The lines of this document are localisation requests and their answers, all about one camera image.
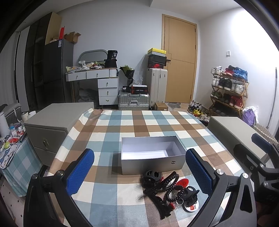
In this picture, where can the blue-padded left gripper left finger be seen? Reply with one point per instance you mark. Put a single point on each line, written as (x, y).
(39, 209)

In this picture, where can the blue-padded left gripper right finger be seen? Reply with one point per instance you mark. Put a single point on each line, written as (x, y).
(241, 206)

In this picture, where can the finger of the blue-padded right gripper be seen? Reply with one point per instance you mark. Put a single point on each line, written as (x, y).
(261, 142)
(247, 159)

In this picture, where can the white China flag badge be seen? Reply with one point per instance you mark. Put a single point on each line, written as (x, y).
(192, 208)

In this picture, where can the red I China badge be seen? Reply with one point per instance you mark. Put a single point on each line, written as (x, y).
(183, 183)

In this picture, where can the purple bag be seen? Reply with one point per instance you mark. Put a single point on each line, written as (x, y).
(248, 116)

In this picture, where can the right grey nightstand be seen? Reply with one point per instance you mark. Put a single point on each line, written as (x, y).
(231, 131)

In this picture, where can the grey nightstand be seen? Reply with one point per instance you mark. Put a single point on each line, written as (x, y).
(48, 128)
(231, 131)

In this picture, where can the plaid checkered bedspread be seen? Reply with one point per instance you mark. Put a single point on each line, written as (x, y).
(109, 198)

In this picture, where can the wooden shoe rack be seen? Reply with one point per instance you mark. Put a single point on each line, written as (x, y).
(229, 95)

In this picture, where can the left grey nightstand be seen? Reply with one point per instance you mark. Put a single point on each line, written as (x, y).
(48, 128)

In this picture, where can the round black hair claw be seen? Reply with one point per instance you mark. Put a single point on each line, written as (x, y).
(150, 179)

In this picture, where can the grey open cardboard box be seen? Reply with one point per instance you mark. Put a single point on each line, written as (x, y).
(161, 154)

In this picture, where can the black refrigerator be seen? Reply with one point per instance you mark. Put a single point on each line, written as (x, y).
(50, 74)

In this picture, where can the white upright suitcase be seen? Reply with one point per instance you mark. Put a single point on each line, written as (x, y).
(156, 81)

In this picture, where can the silver flat suitcase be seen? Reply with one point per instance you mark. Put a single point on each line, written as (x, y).
(128, 101)

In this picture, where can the wooden door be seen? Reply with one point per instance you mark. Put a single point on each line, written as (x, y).
(179, 40)

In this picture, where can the black red shoe box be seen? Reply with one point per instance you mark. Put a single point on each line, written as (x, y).
(156, 61)

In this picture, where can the white dresser desk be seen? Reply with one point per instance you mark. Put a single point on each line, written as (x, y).
(105, 81)

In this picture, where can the black red flat box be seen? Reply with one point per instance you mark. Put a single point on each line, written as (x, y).
(139, 89)

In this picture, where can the yellow shoe box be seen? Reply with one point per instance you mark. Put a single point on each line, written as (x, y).
(156, 52)

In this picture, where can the black hat box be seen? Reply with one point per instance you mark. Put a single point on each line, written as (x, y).
(111, 60)

